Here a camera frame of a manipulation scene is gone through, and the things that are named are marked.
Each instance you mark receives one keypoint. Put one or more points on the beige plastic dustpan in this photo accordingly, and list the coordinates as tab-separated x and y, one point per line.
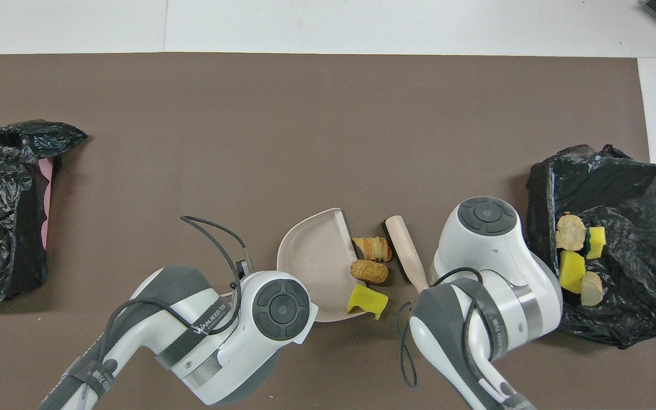
311	262

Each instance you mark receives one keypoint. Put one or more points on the orange striped croissant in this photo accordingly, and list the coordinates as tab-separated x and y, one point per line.
373	249

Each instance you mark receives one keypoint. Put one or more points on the brown oval bread roll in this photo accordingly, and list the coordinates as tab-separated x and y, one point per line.
369	271

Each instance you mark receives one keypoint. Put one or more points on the beige hand brush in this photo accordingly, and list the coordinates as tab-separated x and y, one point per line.
408	250

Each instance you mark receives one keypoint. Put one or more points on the yellow curved sponge scrap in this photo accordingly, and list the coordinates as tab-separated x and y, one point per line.
365	299

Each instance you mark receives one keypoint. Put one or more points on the pale toast slice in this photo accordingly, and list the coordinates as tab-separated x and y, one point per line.
570	233

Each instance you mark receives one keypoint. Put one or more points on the plain yellow sponge block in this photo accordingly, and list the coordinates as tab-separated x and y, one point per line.
572	272

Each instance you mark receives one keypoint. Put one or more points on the yellow sponge green backing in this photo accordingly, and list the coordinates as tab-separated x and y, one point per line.
598	239

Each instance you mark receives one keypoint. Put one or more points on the pale ridged bread roll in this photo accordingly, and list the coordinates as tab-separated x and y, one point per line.
591	289

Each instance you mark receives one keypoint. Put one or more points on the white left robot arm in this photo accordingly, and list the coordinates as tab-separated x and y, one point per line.
237	353

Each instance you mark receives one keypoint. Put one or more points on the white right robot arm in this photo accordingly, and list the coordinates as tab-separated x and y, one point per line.
510	267

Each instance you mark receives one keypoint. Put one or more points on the pink plastic bin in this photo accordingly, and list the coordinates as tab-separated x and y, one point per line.
46	199

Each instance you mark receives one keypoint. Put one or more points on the brown table mat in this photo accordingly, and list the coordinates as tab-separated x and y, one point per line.
191	114

